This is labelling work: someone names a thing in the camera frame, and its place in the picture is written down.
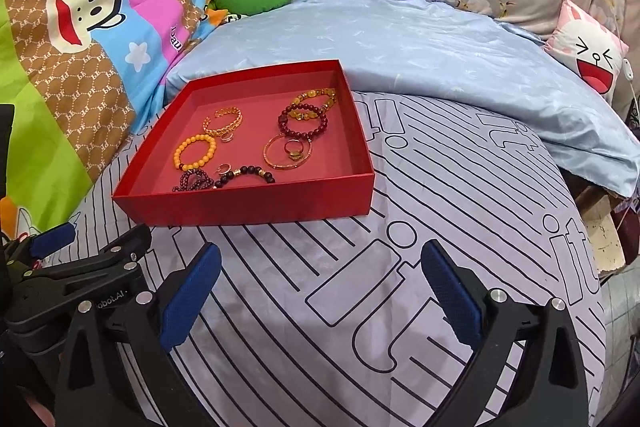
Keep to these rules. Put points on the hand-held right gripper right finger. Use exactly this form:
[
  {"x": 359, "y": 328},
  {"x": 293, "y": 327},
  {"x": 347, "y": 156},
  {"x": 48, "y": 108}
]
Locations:
[{"x": 452, "y": 297}]

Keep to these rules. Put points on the person's left hand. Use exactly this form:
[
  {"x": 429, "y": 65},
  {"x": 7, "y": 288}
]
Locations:
[{"x": 40, "y": 414}]

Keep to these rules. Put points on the worn cardboard box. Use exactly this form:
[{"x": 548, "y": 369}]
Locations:
[{"x": 602, "y": 232}]

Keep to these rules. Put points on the dark garnet bead strand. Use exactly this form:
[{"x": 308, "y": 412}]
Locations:
[{"x": 192, "y": 181}]

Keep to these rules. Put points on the colourful cartoon monkey blanket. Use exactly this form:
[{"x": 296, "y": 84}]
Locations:
[{"x": 75, "y": 82}]

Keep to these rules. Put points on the light blue quilt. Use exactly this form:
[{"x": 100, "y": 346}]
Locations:
[{"x": 425, "y": 47}]

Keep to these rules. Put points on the lavender black-lined sheet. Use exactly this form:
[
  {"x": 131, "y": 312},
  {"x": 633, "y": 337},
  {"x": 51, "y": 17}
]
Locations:
[{"x": 300, "y": 307}]

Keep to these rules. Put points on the red cardboard box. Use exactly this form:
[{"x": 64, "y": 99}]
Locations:
[{"x": 250, "y": 204}]

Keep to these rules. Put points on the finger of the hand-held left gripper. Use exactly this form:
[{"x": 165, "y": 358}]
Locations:
[
  {"x": 50, "y": 239},
  {"x": 90, "y": 269}
]

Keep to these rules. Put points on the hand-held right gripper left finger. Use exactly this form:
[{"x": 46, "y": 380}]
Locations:
[{"x": 192, "y": 297}]

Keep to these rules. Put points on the white cartoon face pillow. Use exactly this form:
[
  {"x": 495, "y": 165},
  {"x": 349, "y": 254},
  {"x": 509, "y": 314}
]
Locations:
[{"x": 585, "y": 47}]

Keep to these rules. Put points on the gold bangle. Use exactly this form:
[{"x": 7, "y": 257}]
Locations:
[{"x": 272, "y": 164}]

